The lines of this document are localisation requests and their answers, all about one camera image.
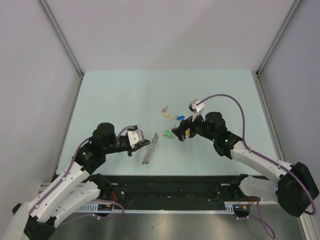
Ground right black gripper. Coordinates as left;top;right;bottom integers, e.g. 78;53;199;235
172;109;216;142

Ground green tag key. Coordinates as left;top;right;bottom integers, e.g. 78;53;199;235
163;130;174;139

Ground metal ring key organizer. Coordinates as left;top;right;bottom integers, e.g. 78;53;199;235
142;133;159;165

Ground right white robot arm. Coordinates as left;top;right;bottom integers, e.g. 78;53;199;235
171;112;320;217

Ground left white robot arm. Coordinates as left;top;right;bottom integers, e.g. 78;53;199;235
4;122;151;240

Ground blue tag key far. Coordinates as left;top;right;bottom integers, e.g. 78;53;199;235
171;115;185;121

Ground yellow tag key far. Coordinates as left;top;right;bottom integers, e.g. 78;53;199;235
161;105;170;118

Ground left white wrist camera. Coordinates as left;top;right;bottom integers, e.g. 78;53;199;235
126;125;145;148

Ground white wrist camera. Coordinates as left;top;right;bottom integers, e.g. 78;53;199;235
188;99;205;122
126;125;145;148

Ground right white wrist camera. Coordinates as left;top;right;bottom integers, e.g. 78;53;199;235
188;99;205;122

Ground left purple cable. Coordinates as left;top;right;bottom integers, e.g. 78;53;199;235
27;124;133;226

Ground grey slotted cable duct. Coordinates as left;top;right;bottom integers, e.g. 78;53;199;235
75;202;235;215

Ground right aluminium rail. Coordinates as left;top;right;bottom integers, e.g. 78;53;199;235
251;71;286;162

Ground left aluminium frame post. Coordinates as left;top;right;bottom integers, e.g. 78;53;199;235
37;0;84;80

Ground aluminium frame post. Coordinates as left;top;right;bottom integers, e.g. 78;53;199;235
255;0;303;77
37;0;84;80

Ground right aluminium frame post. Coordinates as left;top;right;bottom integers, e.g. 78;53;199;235
255;0;303;77

